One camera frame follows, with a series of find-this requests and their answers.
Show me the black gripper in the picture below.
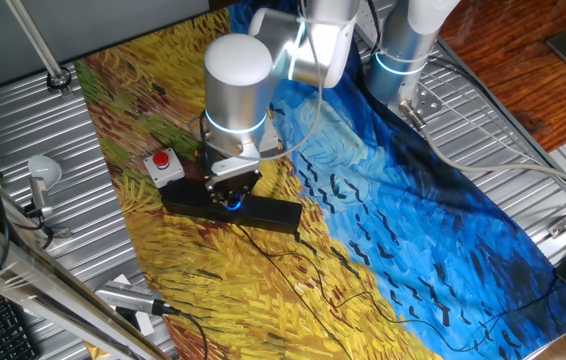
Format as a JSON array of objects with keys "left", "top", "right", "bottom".
[{"left": 211, "top": 168, "right": 264, "bottom": 209}]

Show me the black speaker bar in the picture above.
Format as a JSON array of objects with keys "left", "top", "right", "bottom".
[{"left": 160, "top": 178, "right": 304, "bottom": 236}]

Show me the grey box small red button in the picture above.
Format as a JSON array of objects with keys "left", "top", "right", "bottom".
[{"left": 261, "top": 124, "right": 280, "bottom": 157}]

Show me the white box red mushroom button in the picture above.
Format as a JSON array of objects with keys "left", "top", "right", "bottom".
[{"left": 142, "top": 147, "right": 187, "bottom": 190}]

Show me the painted wheatfield print cloth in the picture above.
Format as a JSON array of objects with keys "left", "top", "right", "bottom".
[{"left": 73, "top": 0, "right": 566, "bottom": 360}]

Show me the silver pole with black base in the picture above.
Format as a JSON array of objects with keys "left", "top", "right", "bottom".
[{"left": 5, "top": 0, "right": 74, "bottom": 96}]

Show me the silver wrist bracket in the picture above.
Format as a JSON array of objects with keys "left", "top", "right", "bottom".
[{"left": 205, "top": 149, "right": 263, "bottom": 191}]

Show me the thin black speaker cable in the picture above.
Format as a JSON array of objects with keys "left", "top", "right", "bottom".
[{"left": 235, "top": 223, "right": 566, "bottom": 360}]

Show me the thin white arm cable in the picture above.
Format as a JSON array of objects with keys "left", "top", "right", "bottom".
[{"left": 187, "top": 0, "right": 324, "bottom": 162}]

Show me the black camera cable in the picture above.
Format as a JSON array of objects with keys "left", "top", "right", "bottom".
[{"left": 162, "top": 304, "right": 210, "bottom": 360}]

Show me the silver ridged camera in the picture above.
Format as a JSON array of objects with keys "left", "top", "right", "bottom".
[{"left": 94, "top": 279, "right": 179, "bottom": 317}]

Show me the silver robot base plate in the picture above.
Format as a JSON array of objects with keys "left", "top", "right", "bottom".
[{"left": 397, "top": 82, "right": 444, "bottom": 121}]

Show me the aluminium frame bar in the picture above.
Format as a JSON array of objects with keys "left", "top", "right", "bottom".
[{"left": 0, "top": 202, "right": 172, "bottom": 360}]

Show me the thick black cable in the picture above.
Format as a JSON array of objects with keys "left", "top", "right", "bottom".
[{"left": 0, "top": 187, "right": 57, "bottom": 274}]

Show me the thick grey robot cable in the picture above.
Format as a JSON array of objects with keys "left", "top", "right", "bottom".
[{"left": 398, "top": 99, "right": 566, "bottom": 201}]

